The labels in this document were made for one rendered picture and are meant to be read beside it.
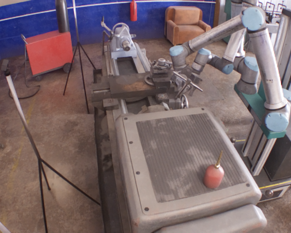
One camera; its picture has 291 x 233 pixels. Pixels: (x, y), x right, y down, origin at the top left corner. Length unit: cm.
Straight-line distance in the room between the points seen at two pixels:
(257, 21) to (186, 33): 429
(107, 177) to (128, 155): 113
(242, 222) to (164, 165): 36
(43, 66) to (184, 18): 338
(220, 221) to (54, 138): 261
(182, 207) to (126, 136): 40
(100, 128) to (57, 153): 72
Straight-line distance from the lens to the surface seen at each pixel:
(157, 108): 134
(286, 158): 216
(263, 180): 233
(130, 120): 106
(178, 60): 152
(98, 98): 207
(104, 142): 232
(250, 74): 193
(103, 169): 209
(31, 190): 266
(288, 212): 267
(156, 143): 95
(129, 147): 94
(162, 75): 195
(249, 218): 87
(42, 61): 448
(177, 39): 542
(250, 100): 192
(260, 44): 129
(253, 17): 126
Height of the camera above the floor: 201
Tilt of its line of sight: 38 degrees down
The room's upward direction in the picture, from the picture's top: straight up
